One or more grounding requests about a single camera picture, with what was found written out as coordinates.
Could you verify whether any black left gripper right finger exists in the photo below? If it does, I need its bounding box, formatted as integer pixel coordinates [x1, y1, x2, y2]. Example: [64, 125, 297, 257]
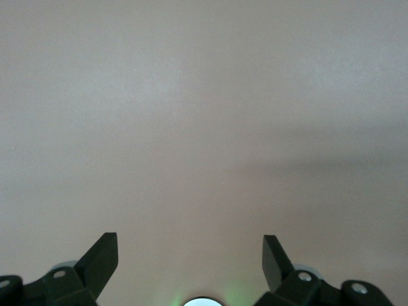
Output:
[254, 235, 392, 306]

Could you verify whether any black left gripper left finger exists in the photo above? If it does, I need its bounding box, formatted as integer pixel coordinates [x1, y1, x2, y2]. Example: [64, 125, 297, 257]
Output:
[0, 232, 119, 306]

